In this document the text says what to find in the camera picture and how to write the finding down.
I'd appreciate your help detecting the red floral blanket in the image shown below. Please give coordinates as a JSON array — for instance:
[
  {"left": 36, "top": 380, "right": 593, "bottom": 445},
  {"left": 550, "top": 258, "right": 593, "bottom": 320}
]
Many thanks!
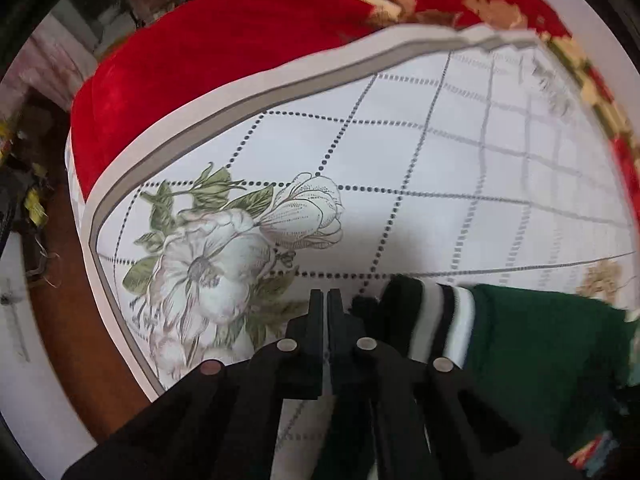
[{"left": 67, "top": 0, "right": 640, "bottom": 221}]

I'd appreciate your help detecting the dark floor clutter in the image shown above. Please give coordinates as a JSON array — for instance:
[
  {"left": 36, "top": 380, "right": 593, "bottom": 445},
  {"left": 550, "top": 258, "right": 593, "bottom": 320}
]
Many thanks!
[{"left": 0, "top": 110, "right": 56, "bottom": 286}]

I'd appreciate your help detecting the white floral quilted cloth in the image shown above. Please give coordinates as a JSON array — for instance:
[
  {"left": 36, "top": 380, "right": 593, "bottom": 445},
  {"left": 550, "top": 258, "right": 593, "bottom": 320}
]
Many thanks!
[{"left": 82, "top": 25, "right": 638, "bottom": 466}]

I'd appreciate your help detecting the green and white varsity jacket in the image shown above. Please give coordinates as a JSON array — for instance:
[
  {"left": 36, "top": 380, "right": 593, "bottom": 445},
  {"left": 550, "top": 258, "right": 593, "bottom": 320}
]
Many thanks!
[{"left": 320, "top": 275, "right": 640, "bottom": 480}]

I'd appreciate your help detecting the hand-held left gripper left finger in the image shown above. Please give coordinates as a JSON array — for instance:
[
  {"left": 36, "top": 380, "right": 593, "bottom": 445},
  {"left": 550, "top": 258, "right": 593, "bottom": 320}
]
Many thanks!
[{"left": 62, "top": 289, "right": 324, "bottom": 480}]

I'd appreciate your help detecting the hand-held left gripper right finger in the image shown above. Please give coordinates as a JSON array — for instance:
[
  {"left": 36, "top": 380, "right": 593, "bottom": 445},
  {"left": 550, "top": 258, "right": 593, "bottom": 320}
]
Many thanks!
[{"left": 320, "top": 289, "right": 581, "bottom": 480}]

